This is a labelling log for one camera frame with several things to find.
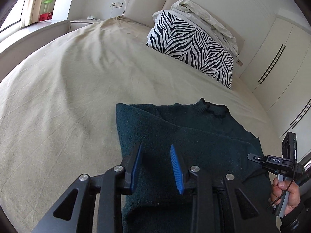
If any bed with beige sheet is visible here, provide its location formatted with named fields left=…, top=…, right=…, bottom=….
left=0, top=16, right=285, bottom=233

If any thin black cable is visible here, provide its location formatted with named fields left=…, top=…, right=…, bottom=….
left=267, top=160, right=297, bottom=209

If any white wardrobe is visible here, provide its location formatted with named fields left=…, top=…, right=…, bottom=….
left=239, top=15, right=311, bottom=156

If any crumpled white duvet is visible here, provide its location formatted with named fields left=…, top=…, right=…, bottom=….
left=170, top=0, right=239, bottom=55

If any zebra print pillow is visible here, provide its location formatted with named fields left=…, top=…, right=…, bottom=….
left=146, top=10, right=234, bottom=89

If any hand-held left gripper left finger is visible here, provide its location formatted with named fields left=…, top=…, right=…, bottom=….
left=31, top=143, right=144, bottom=233

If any dark green sweater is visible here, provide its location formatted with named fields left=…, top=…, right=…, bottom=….
left=116, top=98, right=280, bottom=233

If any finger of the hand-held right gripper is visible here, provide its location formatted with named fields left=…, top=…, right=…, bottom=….
left=247, top=153, right=268, bottom=163

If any beige nightstand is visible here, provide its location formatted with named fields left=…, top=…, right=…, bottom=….
left=70, top=18, right=107, bottom=32

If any tan curtain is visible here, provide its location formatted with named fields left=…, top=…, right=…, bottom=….
left=21, top=0, right=49, bottom=28

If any person's right hand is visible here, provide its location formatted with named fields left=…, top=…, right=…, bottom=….
left=269, top=176, right=302, bottom=216

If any grey window ledge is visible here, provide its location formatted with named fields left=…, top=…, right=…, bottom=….
left=0, top=19, right=71, bottom=80

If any person's right forearm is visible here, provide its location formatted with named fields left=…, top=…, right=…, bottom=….
left=279, top=200, right=311, bottom=233

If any beige padded headboard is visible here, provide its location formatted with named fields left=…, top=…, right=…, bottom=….
left=123, top=0, right=245, bottom=51

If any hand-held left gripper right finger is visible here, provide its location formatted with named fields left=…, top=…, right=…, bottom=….
left=170, top=144, right=280, bottom=233

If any window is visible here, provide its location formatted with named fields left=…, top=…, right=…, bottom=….
left=0, top=0, right=32, bottom=33

